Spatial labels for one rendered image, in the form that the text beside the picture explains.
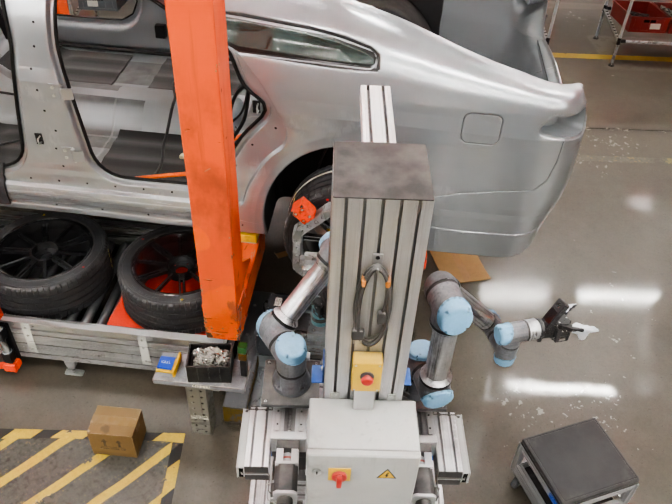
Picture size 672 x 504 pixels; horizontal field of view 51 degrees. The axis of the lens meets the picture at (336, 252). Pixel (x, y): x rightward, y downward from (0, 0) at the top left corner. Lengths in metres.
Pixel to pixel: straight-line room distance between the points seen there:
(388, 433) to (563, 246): 2.99
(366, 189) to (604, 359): 2.81
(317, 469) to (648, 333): 2.80
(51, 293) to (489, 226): 2.22
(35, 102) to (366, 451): 2.24
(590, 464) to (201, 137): 2.18
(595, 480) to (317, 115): 1.99
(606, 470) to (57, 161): 2.92
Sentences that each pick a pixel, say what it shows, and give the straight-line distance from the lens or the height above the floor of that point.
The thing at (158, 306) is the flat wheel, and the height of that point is 0.49.
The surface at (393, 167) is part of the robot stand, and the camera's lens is 1.81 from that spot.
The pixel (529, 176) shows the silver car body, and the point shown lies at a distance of 3.29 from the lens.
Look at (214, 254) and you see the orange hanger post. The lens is 3.00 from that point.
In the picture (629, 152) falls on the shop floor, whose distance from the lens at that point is 6.15.
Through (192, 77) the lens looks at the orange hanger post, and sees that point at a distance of 2.53.
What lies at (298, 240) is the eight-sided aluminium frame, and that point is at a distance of 3.26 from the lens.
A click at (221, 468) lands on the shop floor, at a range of 3.59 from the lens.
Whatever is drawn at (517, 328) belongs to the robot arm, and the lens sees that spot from 2.54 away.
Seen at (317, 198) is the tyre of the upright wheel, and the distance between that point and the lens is 3.20.
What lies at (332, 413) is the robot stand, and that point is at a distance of 2.24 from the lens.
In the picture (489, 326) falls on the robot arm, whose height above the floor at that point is 1.16.
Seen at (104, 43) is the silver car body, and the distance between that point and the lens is 5.31.
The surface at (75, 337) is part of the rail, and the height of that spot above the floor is 0.32.
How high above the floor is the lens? 3.05
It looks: 42 degrees down
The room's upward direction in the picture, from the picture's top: 3 degrees clockwise
